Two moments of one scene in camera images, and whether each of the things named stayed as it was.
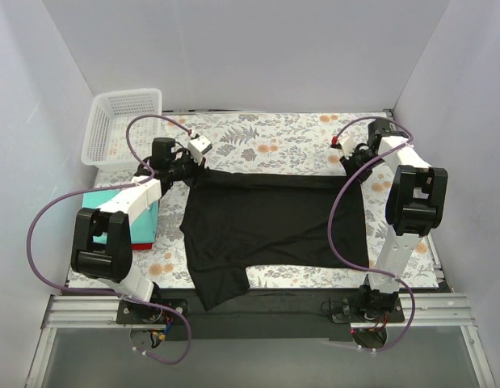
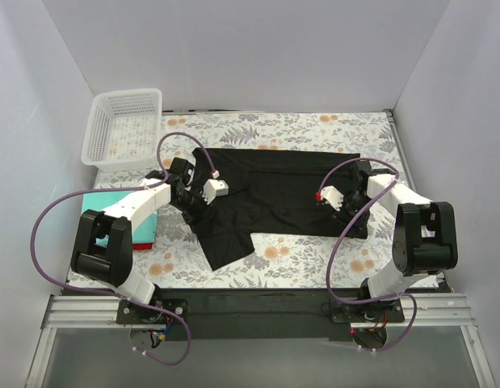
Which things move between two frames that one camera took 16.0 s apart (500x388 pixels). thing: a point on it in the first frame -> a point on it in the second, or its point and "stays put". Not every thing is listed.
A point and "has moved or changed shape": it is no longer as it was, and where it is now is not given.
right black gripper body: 355,162 -> 350,206
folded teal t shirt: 143,230 stays put
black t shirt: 231,221 has moved or changed shape
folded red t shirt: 141,246 stays put
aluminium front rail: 99,311 stays put
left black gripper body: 191,170 -> 193,200
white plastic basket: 105,145 stays put
